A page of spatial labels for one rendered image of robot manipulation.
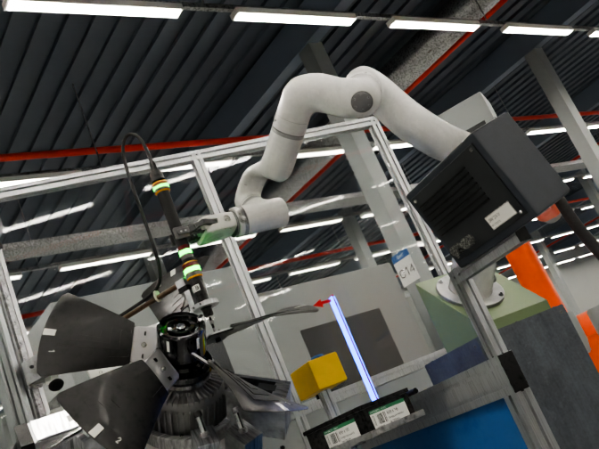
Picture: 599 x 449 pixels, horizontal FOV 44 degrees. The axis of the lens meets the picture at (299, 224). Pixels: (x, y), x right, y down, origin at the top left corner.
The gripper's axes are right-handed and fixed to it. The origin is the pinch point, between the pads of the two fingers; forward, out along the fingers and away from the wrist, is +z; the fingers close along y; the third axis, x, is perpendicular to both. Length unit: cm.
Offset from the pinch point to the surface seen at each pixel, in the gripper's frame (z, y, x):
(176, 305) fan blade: 4.2, 8.6, -15.7
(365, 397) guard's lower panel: -71, 70, -53
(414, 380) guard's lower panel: -93, 70, -53
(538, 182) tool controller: -38, -83, -36
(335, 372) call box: -38, 21, -45
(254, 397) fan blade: 5, -23, -49
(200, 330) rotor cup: 6.3, -8.4, -27.9
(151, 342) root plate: 15.6, 2.4, -24.8
